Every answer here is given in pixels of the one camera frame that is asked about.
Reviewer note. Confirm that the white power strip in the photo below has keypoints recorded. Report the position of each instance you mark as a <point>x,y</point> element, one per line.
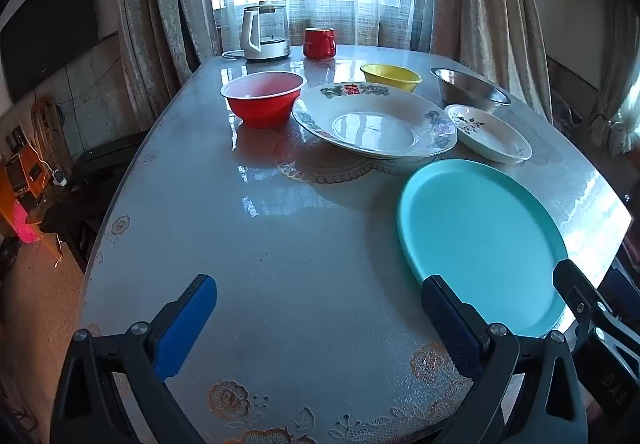
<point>60,177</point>

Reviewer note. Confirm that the black wall television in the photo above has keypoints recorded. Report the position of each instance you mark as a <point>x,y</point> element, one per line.
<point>47,24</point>

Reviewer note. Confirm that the yellow plastic bowl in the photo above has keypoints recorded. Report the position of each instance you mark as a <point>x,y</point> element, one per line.
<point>390,76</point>

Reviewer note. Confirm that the red mug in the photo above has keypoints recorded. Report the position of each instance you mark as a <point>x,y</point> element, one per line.
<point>318,43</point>

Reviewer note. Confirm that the tied beige curtain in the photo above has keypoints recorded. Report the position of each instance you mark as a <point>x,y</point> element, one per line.
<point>615,89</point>

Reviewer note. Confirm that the large floral ceramic plate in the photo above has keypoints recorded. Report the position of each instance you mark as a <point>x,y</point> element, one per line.
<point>375,124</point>

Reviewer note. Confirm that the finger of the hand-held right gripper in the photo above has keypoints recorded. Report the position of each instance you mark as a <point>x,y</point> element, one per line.
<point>612,376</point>
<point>575,286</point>

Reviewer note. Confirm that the pink plastic container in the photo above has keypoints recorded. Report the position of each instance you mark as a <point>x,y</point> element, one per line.
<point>25,224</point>

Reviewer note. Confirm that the wooden chair back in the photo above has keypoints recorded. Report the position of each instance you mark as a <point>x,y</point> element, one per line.
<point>44,124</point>

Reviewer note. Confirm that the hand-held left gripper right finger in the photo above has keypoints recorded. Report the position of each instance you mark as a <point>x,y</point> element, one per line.
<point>445,319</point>

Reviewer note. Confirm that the beige patterned curtain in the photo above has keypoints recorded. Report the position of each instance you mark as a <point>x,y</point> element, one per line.
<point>485,4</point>

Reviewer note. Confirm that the small floral ceramic plate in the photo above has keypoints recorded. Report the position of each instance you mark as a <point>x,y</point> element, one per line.
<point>492,134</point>

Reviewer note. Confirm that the dark wooden bench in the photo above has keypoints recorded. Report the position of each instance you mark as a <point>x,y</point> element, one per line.
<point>90,194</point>

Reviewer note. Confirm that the white glass electric kettle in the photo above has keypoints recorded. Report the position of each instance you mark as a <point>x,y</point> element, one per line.
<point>260,37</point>

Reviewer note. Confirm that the red plastic bowl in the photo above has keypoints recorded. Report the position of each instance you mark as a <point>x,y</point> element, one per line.
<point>262,99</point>

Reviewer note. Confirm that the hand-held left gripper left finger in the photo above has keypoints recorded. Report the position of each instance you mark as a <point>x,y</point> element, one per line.
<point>185,324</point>

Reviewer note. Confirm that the teal plastic plate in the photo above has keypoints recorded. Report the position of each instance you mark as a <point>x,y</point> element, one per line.
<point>480,239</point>

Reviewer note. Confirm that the stainless steel bowl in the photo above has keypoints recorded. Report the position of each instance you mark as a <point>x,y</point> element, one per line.
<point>470,89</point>

